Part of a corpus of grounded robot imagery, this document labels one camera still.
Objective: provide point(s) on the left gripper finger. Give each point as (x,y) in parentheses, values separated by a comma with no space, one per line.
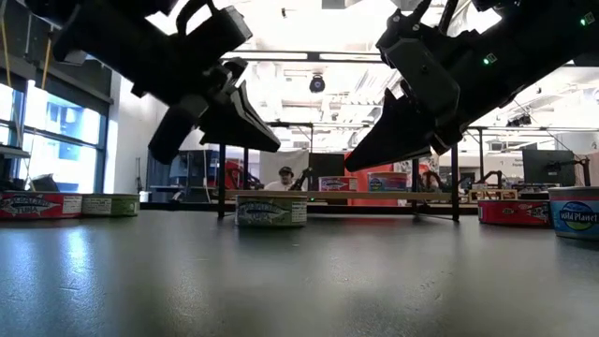
(234,126)
(259,117)

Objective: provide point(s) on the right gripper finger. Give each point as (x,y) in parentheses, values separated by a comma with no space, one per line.
(398,140)
(380,112)

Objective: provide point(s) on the blue Wild Planet can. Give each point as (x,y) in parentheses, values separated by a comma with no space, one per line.
(575,215)
(387,182)

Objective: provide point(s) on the wooden shelf with black frame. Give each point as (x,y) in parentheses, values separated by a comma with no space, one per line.
(374,195)

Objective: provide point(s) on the red albacore tuna can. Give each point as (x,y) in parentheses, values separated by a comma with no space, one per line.
(337,184)
(37,206)
(515,213)

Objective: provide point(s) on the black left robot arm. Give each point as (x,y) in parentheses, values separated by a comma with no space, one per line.
(93,28)

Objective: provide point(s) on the black background robot arm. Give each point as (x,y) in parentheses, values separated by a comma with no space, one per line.
(302,180)
(491,175)

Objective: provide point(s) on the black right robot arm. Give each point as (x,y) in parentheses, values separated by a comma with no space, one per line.
(538,42)

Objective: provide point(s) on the patterned hanging cloth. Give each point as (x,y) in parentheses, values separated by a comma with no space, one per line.
(428,168)

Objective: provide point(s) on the white hanging cloth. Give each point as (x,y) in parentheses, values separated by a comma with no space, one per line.
(271,159)

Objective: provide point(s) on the red background object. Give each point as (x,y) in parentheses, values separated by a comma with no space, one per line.
(236,175)

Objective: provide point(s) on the blue partition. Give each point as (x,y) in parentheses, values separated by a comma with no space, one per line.
(196,168)

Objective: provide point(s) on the black panel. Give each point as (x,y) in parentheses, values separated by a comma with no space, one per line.
(327,164)

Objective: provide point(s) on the black beam with light strips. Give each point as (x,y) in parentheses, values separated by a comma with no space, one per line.
(313,56)

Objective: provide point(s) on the black ceiling spotlight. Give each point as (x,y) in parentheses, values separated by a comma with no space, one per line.
(519,121)

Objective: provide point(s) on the wooden crate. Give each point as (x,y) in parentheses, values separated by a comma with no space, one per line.
(491,195)

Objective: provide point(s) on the small white cup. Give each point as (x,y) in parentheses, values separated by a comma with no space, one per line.
(144,196)

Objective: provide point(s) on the large window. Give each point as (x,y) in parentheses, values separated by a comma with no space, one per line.
(61,140)

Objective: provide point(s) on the dark background monitor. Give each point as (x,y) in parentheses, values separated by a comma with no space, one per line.
(547,167)

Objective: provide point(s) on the dark bag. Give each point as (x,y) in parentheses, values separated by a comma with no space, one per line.
(44,183)

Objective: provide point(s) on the grey window ledge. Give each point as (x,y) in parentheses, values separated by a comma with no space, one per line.
(11,152)

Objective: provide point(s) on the black background rig frame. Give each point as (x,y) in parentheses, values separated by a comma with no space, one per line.
(481,154)
(299,124)

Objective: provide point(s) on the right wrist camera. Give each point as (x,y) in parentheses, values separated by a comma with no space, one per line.
(402,23)

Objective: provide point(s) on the black overhead camera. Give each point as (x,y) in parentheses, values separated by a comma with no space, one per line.
(317,85)

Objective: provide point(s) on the black metal table frame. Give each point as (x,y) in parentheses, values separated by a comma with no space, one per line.
(187,206)

